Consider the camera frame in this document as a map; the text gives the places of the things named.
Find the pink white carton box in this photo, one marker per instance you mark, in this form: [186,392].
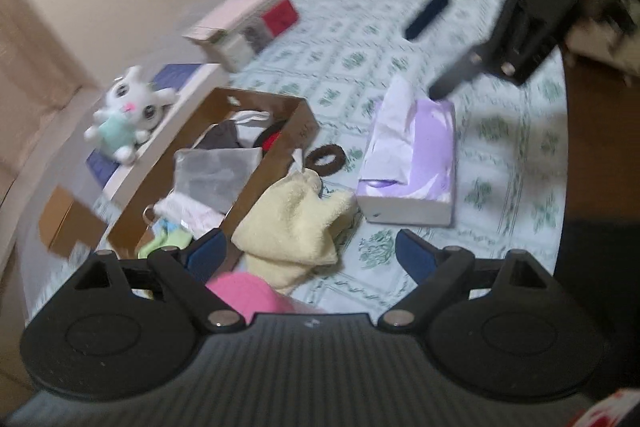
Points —
[280,19]

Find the purple tissue box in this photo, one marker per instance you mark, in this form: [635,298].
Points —
[430,147]

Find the red black scrunchie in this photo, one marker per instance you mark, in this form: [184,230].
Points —
[270,139]

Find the dark grey cloth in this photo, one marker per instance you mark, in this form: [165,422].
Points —
[220,137]

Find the white pink cloth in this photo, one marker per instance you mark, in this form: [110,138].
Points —
[190,212]

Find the red white packet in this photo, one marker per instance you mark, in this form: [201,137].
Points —
[605,412]

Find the white flat box blue top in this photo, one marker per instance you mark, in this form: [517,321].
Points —
[150,157]

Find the green sock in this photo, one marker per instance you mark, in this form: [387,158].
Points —
[170,239]

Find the shallow cardboard tray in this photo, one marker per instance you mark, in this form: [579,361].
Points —
[280,152]

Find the yellow towel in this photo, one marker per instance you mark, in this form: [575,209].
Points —
[290,227]

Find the pink book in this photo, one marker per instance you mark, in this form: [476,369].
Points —
[235,9]

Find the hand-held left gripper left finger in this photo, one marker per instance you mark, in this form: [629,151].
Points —
[207,252]

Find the white bunny plush toy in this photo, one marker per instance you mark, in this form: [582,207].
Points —
[135,99]

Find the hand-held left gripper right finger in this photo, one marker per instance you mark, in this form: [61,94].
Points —
[415,257]

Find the small cardboard box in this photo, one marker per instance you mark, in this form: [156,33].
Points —
[65,222]

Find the brown hair scrunchie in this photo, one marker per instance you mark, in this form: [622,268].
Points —
[312,155]

